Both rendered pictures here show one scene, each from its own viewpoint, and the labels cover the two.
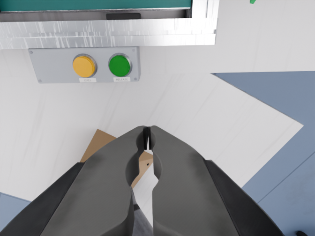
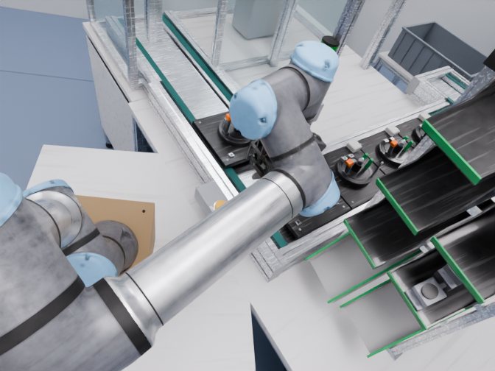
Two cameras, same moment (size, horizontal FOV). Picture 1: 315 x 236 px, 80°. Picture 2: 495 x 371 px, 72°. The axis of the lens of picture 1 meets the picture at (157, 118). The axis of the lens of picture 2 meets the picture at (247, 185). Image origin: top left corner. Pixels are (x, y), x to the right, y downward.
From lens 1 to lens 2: 0.77 m
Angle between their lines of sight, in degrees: 62
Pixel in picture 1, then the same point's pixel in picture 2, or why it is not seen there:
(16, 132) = (122, 184)
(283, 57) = (295, 352)
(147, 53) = not seen: hidden behind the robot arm
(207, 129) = (202, 336)
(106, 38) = not seen: hidden behind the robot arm
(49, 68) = (208, 191)
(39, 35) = (223, 184)
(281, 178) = not seen: outside the picture
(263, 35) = (295, 322)
